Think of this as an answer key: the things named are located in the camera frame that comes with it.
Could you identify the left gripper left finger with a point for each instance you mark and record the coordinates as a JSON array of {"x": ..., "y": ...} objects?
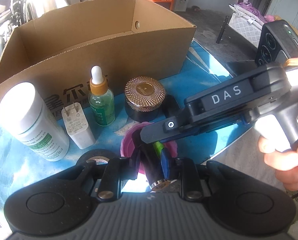
[{"x": 116, "y": 171}]

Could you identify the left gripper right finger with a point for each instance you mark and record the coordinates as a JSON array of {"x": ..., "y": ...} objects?
[{"x": 184, "y": 170}]

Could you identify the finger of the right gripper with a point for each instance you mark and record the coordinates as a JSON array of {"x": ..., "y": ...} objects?
[{"x": 169, "y": 132}]

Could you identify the black electrical tape roll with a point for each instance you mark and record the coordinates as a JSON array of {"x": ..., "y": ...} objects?
[{"x": 100, "y": 156}]

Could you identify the pink plastic lid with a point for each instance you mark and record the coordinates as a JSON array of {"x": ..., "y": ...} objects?
[{"x": 127, "y": 147}]

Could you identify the black cylinder tube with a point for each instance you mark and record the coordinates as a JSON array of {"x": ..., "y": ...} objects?
[{"x": 150, "y": 162}]

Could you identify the green glue stick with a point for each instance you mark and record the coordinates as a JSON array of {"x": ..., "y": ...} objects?
[{"x": 158, "y": 147}]

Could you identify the gold lid black jar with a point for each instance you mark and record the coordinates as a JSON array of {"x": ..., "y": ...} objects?
[{"x": 143, "y": 98}]

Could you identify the green dropper bottle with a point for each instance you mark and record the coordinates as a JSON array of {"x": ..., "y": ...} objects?
[{"x": 101, "y": 98}]

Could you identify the person's right hand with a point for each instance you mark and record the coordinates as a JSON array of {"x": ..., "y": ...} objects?
[{"x": 284, "y": 163}]

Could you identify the black tracker device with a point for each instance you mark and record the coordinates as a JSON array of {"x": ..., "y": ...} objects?
[{"x": 278, "y": 42}]

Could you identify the white power adapter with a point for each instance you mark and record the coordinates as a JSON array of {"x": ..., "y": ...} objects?
[{"x": 77, "y": 126}]

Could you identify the white quilted basket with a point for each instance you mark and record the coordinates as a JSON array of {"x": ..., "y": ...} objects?
[{"x": 247, "y": 21}]

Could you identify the open cardboard box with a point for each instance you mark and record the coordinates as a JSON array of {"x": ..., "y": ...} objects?
[{"x": 126, "y": 38}]

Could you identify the white pill bottle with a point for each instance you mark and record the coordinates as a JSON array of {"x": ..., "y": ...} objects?
[{"x": 25, "y": 115}]

